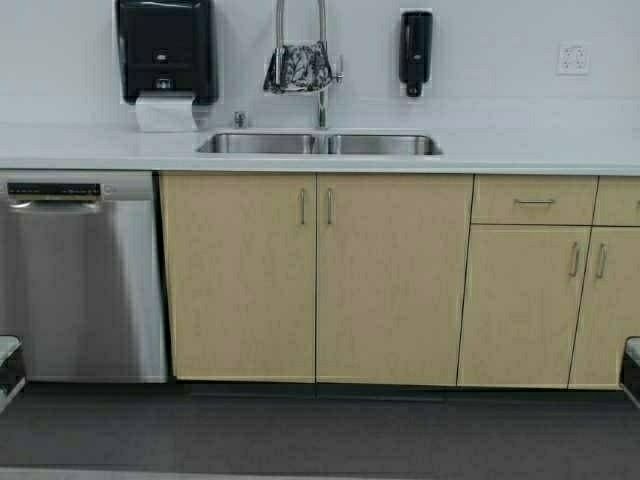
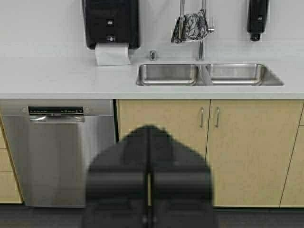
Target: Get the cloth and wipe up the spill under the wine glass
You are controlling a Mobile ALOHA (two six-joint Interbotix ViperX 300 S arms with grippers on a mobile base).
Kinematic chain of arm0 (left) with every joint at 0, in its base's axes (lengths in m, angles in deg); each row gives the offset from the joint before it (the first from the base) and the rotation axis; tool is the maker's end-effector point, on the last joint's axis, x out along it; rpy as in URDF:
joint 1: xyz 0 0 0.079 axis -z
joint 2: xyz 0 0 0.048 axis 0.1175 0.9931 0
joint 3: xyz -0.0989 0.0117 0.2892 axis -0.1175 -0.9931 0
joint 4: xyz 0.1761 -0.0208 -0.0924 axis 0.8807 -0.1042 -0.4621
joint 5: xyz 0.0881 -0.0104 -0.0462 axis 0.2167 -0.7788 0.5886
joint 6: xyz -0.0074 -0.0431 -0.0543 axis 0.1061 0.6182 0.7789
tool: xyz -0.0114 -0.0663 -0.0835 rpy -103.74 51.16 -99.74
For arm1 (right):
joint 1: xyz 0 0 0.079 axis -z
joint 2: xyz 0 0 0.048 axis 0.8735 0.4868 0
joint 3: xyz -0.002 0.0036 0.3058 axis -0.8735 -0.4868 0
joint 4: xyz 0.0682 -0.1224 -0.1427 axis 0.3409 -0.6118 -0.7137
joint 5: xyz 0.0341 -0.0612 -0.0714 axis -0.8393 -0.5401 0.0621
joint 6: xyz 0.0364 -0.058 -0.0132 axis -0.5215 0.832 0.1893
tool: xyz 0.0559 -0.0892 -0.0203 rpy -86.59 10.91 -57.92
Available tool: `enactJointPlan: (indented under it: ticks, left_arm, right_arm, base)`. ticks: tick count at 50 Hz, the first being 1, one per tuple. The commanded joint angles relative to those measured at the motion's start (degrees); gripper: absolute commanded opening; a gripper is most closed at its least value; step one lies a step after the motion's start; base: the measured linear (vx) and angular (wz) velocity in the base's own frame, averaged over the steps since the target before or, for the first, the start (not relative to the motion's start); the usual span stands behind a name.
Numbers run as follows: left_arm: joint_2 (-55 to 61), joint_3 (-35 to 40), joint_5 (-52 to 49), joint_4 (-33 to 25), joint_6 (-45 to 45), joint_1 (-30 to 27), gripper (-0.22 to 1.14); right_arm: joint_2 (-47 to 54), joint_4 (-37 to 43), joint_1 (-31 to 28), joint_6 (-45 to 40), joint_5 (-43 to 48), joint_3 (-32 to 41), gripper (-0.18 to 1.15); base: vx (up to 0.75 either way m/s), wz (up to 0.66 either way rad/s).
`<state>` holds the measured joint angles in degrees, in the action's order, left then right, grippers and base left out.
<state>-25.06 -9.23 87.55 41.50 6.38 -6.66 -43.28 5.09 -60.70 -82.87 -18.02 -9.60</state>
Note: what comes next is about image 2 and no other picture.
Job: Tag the left metal cabinet handle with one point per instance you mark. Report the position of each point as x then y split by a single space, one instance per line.
201 117

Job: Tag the small chrome counter button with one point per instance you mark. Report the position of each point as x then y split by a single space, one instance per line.
152 55

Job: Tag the chrome kitchen faucet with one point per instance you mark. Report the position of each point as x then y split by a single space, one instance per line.
201 48

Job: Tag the black wall soap dispenser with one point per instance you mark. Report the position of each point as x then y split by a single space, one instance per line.
256 18

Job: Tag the stainless steel dishwasher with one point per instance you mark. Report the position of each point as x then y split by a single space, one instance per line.
52 143

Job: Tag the black paper towel dispenser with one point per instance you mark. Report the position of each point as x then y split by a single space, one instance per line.
111 21

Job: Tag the right metal cabinet handle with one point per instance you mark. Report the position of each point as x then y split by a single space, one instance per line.
217 117

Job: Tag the wooden cabinet door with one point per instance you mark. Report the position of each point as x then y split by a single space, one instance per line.
250 151
180 118

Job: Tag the white paper towel sheet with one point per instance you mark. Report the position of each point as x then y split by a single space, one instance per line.
112 54

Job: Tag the metal cabinet handle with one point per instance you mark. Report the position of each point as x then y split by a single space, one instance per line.
201 117
217 117

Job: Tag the right wooden cabinet door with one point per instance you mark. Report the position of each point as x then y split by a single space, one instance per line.
250 151

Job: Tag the grey floral patterned cloth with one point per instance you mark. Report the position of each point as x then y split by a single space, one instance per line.
191 27

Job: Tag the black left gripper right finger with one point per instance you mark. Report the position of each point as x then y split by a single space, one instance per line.
182 190

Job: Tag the stainless steel double sink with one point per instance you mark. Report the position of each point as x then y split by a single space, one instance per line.
211 74

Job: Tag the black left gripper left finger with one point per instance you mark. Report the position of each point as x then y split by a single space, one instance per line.
115 190

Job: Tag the left wooden cabinet door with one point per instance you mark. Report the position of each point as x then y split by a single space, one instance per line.
180 118

